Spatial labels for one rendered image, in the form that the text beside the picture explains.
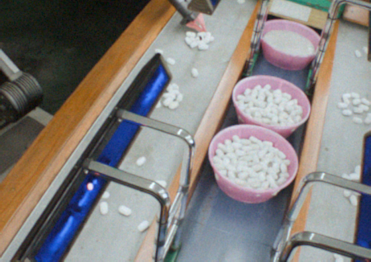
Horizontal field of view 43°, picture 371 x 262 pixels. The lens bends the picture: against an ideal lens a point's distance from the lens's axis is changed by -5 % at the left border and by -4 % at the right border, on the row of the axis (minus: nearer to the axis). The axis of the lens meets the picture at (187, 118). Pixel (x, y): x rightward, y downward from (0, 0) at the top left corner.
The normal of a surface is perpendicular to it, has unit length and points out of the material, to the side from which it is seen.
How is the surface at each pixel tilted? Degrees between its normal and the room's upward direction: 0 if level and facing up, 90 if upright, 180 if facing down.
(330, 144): 0
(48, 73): 0
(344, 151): 0
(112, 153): 58
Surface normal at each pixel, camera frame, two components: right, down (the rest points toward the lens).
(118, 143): 0.86, -0.15
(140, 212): 0.11, -0.74
